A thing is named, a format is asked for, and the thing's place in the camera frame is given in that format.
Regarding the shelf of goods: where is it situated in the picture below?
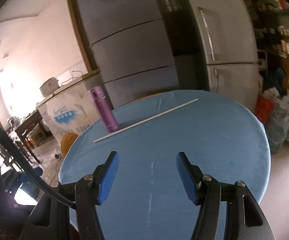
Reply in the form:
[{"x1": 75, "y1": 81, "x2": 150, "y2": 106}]
[{"x1": 239, "y1": 0, "x2": 289, "y2": 65}]

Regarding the dark blue bin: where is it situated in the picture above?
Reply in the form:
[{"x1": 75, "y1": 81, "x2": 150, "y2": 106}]
[{"x1": 4, "y1": 167, "x2": 43, "y2": 193}]

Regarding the dark wooden table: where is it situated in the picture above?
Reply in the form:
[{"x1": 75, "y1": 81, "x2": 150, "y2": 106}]
[{"x1": 14, "y1": 110, "x2": 50, "y2": 150}]

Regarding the large grey cabinet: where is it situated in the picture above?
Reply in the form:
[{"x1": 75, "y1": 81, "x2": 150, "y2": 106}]
[{"x1": 66, "y1": 0, "x2": 180, "y2": 109}]

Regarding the thin white stick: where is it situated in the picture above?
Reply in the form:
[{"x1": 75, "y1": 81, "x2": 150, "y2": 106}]
[{"x1": 93, "y1": 98, "x2": 199, "y2": 143}]

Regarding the white chest freezer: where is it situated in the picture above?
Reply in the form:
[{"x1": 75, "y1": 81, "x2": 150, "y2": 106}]
[{"x1": 36, "y1": 71, "x2": 102, "y2": 143}]

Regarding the cardboard box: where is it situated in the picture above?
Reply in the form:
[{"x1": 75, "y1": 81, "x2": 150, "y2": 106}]
[{"x1": 31, "y1": 127, "x2": 47, "y2": 147}]

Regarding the purple thermos bottle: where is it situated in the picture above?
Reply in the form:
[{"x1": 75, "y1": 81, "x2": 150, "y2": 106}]
[{"x1": 88, "y1": 85, "x2": 118, "y2": 132}]

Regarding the teal bag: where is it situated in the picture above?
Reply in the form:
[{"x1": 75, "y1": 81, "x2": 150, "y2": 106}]
[{"x1": 266, "y1": 67, "x2": 287, "y2": 90}]

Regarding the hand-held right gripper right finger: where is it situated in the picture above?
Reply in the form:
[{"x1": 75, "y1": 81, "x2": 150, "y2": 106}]
[{"x1": 176, "y1": 152, "x2": 275, "y2": 240}]

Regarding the pile of plastic bags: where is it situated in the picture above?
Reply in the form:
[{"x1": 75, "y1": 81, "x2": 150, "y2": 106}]
[{"x1": 262, "y1": 87, "x2": 289, "y2": 155}]

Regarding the white refrigerator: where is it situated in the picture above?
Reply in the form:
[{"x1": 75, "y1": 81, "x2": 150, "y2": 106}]
[{"x1": 179, "y1": 0, "x2": 261, "y2": 110}]

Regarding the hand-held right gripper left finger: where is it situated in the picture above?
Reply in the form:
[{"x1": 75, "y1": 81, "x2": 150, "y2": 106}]
[{"x1": 19, "y1": 151, "x2": 120, "y2": 240}]

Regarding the black braided cable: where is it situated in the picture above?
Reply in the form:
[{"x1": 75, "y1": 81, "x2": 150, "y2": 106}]
[{"x1": 0, "y1": 115, "x2": 78, "y2": 209}]

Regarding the red plastic bag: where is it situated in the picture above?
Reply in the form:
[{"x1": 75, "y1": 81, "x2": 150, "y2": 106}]
[{"x1": 254, "y1": 95, "x2": 276, "y2": 123}]

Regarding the blue tablecloth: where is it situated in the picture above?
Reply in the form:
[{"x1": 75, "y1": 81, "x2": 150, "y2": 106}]
[{"x1": 59, "y1": 89, "x2": 271, "y2": 240}]

